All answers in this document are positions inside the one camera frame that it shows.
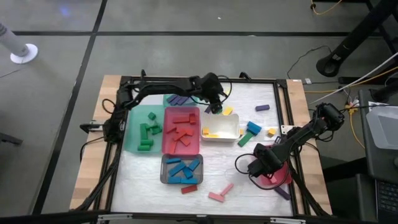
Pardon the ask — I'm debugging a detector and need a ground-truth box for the gray plastic box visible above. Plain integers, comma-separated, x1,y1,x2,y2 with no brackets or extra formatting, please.
366,105,398,151

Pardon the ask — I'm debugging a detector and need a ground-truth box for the black stand leg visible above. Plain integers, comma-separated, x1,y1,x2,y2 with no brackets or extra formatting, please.
315,0,398,78

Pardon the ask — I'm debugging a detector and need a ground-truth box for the yellow power cable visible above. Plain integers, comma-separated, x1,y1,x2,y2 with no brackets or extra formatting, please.
344,105,367,151

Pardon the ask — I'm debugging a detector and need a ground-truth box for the orange floor cable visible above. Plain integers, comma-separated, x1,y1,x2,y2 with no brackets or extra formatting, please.
303,66,398,95

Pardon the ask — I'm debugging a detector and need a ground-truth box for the gray translucent plastic bin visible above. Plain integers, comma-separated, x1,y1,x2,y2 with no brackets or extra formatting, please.
160,153,205,185

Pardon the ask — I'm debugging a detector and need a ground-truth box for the yellow floor cable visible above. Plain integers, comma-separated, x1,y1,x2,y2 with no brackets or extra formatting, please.
310,0,343,16

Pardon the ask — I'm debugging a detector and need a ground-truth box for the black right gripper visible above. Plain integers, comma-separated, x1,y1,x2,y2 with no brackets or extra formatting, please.
248,143,282,179

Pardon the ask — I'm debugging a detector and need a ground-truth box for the black keyboard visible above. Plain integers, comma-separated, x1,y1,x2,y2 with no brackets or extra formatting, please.
374,179,398,216

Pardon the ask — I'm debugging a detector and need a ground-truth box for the white table cover sheet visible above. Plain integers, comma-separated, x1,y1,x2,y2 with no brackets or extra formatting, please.
110,81,295,217

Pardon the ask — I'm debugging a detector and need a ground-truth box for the small teal plastic bin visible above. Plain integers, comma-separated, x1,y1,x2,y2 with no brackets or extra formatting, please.
162,92,200,108

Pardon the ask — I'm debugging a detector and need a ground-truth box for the white floor cable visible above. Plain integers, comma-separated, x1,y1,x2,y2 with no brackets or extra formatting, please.
308,52,398,106

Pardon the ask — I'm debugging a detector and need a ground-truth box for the black cabinet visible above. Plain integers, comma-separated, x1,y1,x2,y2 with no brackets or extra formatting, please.
320,89,398,224

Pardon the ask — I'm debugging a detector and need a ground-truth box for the dark floor object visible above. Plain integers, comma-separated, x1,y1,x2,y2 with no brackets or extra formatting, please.
0,131,24,146

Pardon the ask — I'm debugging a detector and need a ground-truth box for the large teal plastic bin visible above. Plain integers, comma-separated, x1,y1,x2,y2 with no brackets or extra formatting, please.
124,104,165,155

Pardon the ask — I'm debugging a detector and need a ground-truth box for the red translucent plastic bin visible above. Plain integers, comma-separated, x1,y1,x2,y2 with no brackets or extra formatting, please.
255,144,294,187
161,106,201,156

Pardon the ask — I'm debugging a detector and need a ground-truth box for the white round pole stand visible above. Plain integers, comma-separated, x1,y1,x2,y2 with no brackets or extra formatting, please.
0,21,40,65

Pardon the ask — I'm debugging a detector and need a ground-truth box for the white plastic bin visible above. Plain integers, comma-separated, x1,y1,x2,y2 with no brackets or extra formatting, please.
200,112,241,143

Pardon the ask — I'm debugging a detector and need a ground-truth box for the black aluminium table frame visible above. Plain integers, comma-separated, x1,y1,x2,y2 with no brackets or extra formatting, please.
99,70,315,220

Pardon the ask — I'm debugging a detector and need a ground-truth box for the green arch wooden block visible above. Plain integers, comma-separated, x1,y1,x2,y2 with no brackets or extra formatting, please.
150,123,164,136

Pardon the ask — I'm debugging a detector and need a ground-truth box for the black floor cable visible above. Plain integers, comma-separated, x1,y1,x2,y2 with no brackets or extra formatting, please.
285,45,333,80

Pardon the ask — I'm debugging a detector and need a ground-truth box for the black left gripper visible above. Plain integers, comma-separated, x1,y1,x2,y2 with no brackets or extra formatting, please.
191,72,226,114

